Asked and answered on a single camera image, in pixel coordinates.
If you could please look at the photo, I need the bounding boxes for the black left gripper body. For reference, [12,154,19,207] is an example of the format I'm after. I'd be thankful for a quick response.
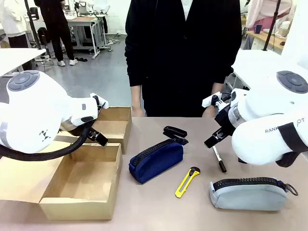
[60,121,91,137]

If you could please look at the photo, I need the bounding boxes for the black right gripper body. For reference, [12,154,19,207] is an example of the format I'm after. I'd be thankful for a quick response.
[215,104,238,136]

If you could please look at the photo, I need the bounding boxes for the black stapler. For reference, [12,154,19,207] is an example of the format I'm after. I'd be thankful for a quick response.
[163,126,188,141]

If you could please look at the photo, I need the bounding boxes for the yellow utility knife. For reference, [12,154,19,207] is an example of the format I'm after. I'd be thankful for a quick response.
[175,166,201,199]

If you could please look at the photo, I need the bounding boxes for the dark blue zipper pouch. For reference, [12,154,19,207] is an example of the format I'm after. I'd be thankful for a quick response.
[128,137,190,185]

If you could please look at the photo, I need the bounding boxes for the light grey zipper pouch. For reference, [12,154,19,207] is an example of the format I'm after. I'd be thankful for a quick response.
[208,177,299,212]

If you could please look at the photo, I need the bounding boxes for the person's right forearm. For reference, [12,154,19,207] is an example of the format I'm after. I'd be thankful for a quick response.
[130,84,143,107]

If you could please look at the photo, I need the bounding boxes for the person's left forearm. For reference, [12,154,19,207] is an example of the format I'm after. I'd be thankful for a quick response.
[210,82,226,97]

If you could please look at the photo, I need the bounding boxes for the open brown cardboard box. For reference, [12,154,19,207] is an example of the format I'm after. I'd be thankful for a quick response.
[0,138,123,221]
[57,106,132,155]

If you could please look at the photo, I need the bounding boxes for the person's left hand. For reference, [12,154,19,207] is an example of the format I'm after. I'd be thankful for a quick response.
[202,107,217,118]

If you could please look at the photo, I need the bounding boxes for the person's right hand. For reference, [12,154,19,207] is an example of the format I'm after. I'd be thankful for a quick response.
[131,104,145,118]

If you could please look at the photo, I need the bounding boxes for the white table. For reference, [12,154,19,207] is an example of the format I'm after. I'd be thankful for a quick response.
[0,48,47,77]
[227,49,308,93]

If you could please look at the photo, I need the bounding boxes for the person torso black cardigan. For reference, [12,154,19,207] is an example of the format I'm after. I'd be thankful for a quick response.
[124,0,243,118]

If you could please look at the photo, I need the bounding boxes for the wooden desk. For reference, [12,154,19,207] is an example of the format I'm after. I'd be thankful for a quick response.
[246,30,286,55]

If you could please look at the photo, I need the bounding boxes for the black backpack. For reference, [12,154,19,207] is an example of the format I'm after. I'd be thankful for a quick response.
[37,27,49,46]

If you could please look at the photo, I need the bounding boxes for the grey metal workbench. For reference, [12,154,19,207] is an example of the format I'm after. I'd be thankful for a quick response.
[66,14,114,60]

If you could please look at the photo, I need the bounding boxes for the black tripod pole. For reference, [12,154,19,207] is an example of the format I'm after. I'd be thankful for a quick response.
[23,0,43,51]
[262,0,282,51]

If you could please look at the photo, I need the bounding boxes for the person in black clothes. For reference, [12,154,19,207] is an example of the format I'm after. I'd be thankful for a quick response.
[34,0,79,67]

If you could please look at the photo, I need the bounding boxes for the white container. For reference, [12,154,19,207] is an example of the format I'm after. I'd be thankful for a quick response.
[280,21,292,37]

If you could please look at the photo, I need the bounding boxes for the person in pink top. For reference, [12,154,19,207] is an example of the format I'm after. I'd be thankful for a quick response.
[245,0,297,30]

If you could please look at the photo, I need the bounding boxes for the person in white jacket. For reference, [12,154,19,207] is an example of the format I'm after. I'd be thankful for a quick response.
[0,0,33,72]

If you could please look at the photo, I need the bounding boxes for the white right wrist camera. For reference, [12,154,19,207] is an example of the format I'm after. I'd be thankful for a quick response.
[201,91,232,109]

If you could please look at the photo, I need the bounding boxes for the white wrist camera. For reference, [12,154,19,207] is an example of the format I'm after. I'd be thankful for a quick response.
[90,92,109,111]
[201,91,232,109]

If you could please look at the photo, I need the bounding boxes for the left arm black cable sleeve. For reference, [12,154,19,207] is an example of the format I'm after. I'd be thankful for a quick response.
[0,102,106,162]

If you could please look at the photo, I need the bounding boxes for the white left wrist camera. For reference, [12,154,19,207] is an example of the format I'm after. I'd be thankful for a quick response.
[90,92,109,111]

